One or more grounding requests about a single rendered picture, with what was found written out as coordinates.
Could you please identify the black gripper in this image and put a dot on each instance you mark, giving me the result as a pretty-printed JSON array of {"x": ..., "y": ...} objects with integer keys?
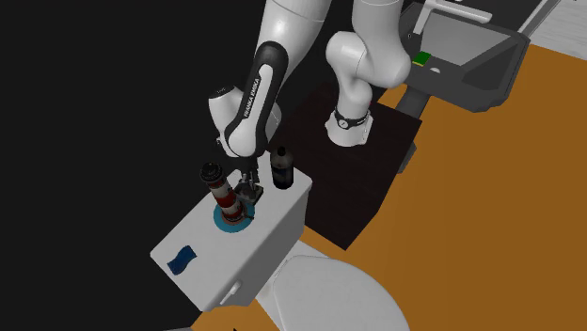
[{"x": 247, "y": 166}]

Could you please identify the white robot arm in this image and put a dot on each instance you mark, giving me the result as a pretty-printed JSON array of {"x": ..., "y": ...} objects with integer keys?
[{"x": 367, "y": 50}]

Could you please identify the red white lighthouse figure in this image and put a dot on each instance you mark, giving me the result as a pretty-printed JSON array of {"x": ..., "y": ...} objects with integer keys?
[{"x": 224, "y": 195}]

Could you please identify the black bottle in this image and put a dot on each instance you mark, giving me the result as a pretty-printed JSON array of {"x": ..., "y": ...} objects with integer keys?
[{"x": 281, "y": 168}]

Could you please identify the white toilet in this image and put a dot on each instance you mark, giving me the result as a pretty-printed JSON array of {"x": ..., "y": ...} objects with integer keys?
[{"x": 257, "y": 238}]

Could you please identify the blue cloth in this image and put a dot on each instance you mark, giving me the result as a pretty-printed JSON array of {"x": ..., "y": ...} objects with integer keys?
[{"x": 182, "y": 260}]

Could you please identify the dark robot stand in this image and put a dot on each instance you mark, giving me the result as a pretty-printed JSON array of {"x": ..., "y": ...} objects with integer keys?
[{"x": 348, "y": 183}]

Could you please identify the dark grey sink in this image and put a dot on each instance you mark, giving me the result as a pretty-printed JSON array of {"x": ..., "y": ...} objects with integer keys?
[{"x": 468, "y": 55}]

